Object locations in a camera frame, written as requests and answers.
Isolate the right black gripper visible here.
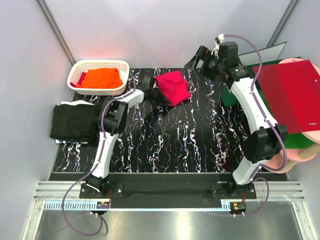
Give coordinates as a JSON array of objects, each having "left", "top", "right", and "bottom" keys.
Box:
[{"left": 183, "top": 46, "right": 225, "bottom": 82}]

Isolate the magenta t shirt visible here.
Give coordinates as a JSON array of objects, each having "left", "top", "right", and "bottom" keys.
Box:
[{"left": 155, "top": 71, "right": 191, "bottom": 107}]

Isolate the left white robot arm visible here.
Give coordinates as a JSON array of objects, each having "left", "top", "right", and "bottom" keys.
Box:
[{"left": 81, "top": 76, "right": 170, "bottom": 198}]

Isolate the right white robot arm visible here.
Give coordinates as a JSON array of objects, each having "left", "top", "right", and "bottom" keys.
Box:
[{"left": 185, "top": 42, "right": 288, "bottom": 199}]

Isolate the orange t shirt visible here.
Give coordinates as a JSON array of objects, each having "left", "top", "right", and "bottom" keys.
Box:
[{"left": 75, "top": 68, "right": 123, "bottom": 89}]

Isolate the green lever arch binder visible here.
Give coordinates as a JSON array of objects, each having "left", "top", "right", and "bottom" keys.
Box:
[{"left": 221, "top": 41, "right": 287, "bottom": 107}]

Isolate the white plastic basket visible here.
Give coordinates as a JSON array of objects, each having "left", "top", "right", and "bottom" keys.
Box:
[{"left": 67, "top": 59, "right": 130, "bottom": 96}]

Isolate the folded black t shirt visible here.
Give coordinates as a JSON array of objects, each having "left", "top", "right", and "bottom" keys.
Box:
[{"left": 49, "top": 104, "right": 101, "bottom": 143}]

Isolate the red plastic folder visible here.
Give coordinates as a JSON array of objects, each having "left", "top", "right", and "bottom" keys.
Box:
[{"left": 257, "top": 60, "right": 320, "bottom": 134}]

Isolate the green plastic folder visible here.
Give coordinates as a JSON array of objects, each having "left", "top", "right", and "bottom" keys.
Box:
[{"left": 284, "top": 131, "right": 320, "bottom": 149}]

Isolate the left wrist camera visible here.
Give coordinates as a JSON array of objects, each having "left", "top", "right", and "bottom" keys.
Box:
[{"left": 140, "top": 75, "right": 157, "bottom": 91}]

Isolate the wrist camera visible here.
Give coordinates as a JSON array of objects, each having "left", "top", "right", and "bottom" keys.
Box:
[
  {"left": 211, "top": 33, "right": 238, "bottom": 60},
  {"left": 140, "top": 75, "right": 157, "bottom": 91}
]

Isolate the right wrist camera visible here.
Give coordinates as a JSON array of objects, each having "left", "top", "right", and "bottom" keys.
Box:
[{"left": 211, "top": 33, "right": 238, "bottom": 60}]

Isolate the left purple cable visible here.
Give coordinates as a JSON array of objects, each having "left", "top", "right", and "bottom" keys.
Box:
[{"left": 61, "top": 74, "right": 137, "bottom": 237}]

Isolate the purple cable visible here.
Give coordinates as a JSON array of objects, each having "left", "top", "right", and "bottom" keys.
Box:
[
  {"left": 61, "top": 74, "right": 137, "bottom": 237},
  {"left": 223, "top": 34, "right": 288, "bottom": 217}
]

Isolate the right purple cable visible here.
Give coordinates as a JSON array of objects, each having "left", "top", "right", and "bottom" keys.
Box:
[{"left": 223, "top": 34, "right": 288, "bottom": 217}]

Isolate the aluminium rail frame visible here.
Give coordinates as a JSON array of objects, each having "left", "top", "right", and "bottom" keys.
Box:
[{"left": 23, "top": 180, "right": 317, "bottom": 240}]

